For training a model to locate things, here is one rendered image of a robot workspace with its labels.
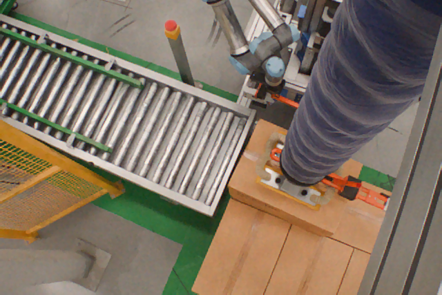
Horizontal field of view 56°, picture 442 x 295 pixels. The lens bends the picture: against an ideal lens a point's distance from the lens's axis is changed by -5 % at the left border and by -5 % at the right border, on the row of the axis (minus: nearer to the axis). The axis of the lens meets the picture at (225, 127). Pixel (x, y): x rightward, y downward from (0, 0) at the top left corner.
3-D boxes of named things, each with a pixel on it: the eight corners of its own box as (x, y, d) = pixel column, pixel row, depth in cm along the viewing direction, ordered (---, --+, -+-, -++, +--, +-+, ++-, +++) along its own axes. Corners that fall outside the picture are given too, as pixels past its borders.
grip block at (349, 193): (336, 194, 203) (339, 193, 197) (344, 175, 205) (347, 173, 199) (353, 202, 202) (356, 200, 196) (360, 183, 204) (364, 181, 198)
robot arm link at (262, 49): (267, 37, 193) (282, 56, 191) (246, 50, 192) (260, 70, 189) (268, 29, 186) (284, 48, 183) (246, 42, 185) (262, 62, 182)
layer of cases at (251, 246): (197, 284, 289) (190, 290, 250) (253, 152, 312) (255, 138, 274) (362, 352, 272) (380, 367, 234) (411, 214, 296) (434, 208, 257)
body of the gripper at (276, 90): (278, 99, 204) (280, 90, 193) (261, 92, 206) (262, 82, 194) (284, 85, 206) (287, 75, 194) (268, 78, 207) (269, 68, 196)
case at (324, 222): (229, 195, 265) (227, 185, 226) (257, 136, 274) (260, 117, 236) (320, 236, 256) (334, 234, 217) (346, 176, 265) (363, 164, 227)
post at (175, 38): (185, 92, 342) (163, 31, 246) (188, 84, 343) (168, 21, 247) (193, 95, 341) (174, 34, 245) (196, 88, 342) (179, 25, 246)
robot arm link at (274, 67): (277, 51, 181) (289, 67, 179) (275, 61, 192) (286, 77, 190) (262, 60, 180) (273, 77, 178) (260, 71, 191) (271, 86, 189)
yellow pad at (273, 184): (254, 182, 216) (254, 180, 211) (262, 164, 218) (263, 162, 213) (318, 211, 211) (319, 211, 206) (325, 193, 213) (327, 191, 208)
